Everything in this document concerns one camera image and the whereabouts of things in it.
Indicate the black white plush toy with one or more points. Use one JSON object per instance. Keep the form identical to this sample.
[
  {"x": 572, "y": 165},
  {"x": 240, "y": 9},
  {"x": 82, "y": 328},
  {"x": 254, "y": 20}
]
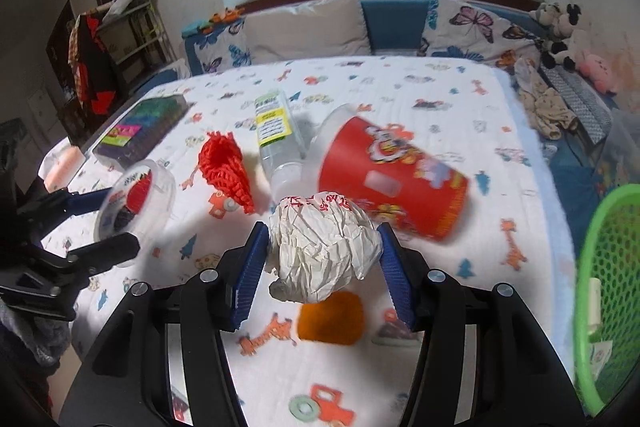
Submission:
[{"x": 567, "y": 14}]

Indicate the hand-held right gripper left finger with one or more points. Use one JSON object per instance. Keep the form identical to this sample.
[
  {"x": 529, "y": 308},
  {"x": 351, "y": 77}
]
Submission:
[{"x": 247, "y": 277}]

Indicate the round clear yogurt container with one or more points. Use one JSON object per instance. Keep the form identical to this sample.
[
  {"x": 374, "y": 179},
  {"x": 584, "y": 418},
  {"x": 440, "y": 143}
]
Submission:
[{"x": 135, "y": 202}]

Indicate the red black jacket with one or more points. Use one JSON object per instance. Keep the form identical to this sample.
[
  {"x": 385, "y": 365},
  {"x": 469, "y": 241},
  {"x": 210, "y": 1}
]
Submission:
[{"x": 95, "y": 72}]

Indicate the metal shelf rack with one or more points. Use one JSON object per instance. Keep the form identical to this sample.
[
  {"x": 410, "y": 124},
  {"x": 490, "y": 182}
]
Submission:
[{"x": 145, "y": 32}]

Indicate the grey white plush toy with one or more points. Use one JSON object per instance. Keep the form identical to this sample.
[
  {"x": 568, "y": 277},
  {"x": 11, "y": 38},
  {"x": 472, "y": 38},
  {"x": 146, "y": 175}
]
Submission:
[{"x": 545, "y": 13}]

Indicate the green plastic basket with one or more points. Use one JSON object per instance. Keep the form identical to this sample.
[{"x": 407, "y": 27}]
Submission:
[{"x": 615, "y": 257}]

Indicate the butterfly print pillow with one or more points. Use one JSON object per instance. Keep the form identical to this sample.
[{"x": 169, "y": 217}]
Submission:
[
  {"x": 220, "y": 52},
  {"x": 470, "y": 27}
]

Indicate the orange round pad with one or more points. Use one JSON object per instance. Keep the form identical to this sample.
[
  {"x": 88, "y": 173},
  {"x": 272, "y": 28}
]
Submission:
[{"x": 330, "y": 319}]

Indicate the checked cloth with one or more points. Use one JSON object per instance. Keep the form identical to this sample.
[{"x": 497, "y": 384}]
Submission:
[{"x": 74, "y": 42}]

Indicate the clear case of coloured markers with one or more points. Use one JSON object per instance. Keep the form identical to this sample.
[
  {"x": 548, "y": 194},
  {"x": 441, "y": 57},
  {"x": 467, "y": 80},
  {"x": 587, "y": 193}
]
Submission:
[{"x": 135, "y": 127}]

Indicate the clear plastic bottle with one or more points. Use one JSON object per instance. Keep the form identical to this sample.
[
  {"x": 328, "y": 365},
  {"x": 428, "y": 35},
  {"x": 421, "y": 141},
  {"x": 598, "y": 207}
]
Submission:
[{"x": 275, "y": 127}]

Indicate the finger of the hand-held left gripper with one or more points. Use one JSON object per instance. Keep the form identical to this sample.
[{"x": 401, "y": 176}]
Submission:
[
  {"x": 110, "y": 249},
  {"x": 85, "y": 203}
]

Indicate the orange plush toy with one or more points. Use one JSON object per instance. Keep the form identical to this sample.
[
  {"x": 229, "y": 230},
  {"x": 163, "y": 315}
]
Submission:
[{"x": 225, "y": 14}]

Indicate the cartoon print tablecloth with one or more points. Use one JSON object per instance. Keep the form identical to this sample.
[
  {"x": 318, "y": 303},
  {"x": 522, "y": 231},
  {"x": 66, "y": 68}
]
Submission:
[{"x": 350, "y": 82}]

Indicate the beige patterned clothes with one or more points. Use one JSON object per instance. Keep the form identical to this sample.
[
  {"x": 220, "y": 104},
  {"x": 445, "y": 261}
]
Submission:
[{"x": 545, "y": 104}]

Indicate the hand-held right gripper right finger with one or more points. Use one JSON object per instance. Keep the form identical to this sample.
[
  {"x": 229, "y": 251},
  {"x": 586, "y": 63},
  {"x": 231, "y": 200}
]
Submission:
[{"x": 397, "y": 277}]

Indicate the beige pillow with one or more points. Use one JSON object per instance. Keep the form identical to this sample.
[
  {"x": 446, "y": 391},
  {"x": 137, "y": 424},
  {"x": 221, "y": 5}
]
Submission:
[{"x": 305, "y": 29}]

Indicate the grey patterned blanket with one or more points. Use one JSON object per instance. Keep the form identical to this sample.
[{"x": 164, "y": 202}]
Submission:
[{"x": 580, "y": 102}]

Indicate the red foam net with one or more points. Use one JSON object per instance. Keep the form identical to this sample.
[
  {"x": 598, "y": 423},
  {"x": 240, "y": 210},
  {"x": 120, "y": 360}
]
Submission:
[{"x": 222, "y": 167}]

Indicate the red paper bucket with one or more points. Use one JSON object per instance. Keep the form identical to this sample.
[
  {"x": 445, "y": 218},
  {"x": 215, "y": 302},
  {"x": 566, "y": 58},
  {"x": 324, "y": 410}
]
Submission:
[{"x": 395, "y": 167}]

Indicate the pink plush toy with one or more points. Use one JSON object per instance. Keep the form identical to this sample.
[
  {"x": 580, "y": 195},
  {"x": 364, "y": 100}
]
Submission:
[{"x": 595, "y": 69}]

